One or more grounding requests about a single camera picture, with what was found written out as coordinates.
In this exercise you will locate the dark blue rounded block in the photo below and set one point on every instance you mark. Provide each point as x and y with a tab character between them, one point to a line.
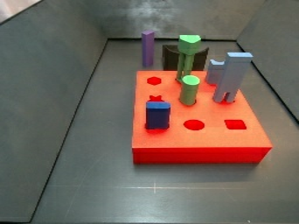
157	111

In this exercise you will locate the green cylinder peg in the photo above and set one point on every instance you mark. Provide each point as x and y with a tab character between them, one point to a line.
189	87

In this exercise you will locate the green pentagon-top peg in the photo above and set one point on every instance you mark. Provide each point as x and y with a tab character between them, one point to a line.
188	47

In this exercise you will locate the purple rectangular block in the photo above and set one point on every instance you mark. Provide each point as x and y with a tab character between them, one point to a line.
148	47

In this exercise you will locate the tall light blue block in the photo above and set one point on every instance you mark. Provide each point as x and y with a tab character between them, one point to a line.
235	67

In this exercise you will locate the black curved block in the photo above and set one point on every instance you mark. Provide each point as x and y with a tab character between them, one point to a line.
171	58

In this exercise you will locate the red shape sorter board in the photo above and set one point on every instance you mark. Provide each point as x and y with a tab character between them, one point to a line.
208	132

